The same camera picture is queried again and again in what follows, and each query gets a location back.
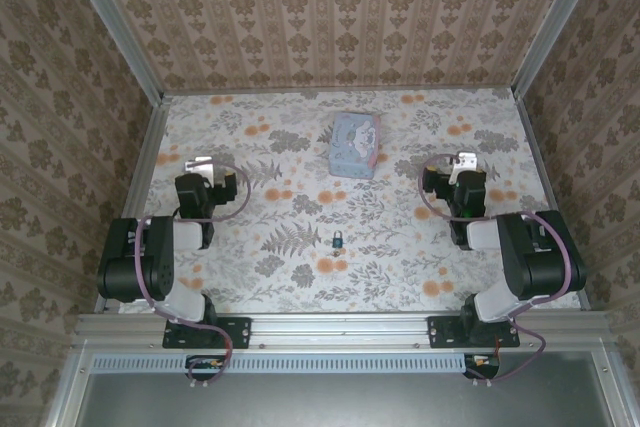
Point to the blue cartoon tin box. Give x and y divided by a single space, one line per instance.
355 147

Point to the small blue padlock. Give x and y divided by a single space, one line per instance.
338 240

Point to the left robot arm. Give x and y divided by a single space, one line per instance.
135 262

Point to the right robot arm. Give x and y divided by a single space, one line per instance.
540 257

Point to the black connector board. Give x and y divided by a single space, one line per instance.
482 361
205 363

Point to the grey metal panel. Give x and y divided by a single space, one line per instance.
340 402

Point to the aluminium table edge rail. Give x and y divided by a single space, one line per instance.
542 172
142 172

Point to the thin aluminium wall rail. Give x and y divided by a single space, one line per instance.
340 92

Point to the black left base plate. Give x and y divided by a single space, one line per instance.
235 332

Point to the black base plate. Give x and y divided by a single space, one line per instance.
235 332
440 332

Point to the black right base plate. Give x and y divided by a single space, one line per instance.
440 332

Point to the wide aluminium mounting rail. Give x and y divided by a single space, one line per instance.
340 329

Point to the aluminium corner post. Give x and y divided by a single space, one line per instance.
556 17
115 27

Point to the aluminium frame bar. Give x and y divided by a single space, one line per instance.
70 392
609 387

